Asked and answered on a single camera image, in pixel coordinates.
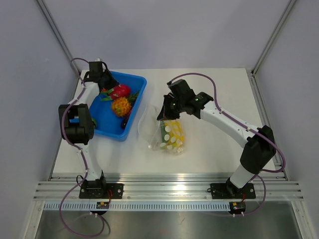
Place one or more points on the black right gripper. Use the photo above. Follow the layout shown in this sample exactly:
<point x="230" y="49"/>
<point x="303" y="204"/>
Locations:
<point x="166" y="114"/>

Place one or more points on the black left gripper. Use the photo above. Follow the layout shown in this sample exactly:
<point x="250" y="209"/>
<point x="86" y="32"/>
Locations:
<point x="113" y="82"/>

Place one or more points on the green toy pepper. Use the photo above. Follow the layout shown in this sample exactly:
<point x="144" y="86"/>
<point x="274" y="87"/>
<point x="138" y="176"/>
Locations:
<point x="164" y="133"/>

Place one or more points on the clear dotted zip top bag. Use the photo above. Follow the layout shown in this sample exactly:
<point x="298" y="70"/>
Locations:
<point x="149" y="128"/>

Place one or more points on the yellow toy banana bunch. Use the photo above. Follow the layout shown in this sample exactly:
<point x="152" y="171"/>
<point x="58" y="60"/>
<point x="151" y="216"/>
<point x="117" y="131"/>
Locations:
<point x="175" y="144"/>

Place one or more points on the pink toy dragon fruit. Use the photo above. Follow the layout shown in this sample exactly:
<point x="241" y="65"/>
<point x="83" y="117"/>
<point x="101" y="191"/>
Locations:
<point x="114" y="93"/>

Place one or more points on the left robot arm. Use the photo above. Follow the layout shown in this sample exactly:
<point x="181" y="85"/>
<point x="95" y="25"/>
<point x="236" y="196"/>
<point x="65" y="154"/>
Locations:
<point x="77" y="129"/>

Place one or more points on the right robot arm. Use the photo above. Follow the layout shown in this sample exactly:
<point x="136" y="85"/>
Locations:
<point x="257" y="142"/>

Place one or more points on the orange toy pineapple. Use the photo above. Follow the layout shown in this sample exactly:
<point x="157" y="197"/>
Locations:
<point x="123" y="105"/>

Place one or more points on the blue plastic bin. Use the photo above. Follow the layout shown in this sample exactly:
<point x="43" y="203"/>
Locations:
<point x="108" y="124"/>

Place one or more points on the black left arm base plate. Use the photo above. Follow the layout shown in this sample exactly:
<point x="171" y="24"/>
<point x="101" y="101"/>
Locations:
<point x="112" y="190"/>

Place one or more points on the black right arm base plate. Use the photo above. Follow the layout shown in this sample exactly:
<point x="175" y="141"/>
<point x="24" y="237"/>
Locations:
<point x="229" y="191"/>

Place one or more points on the aluminium mounting rail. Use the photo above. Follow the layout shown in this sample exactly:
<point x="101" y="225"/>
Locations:
<point x="172" y="186"/>

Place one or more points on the white slotted cable duct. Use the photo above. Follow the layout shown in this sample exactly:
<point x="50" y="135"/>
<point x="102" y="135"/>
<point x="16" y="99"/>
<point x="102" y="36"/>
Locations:
<point x="137" y="206"/>

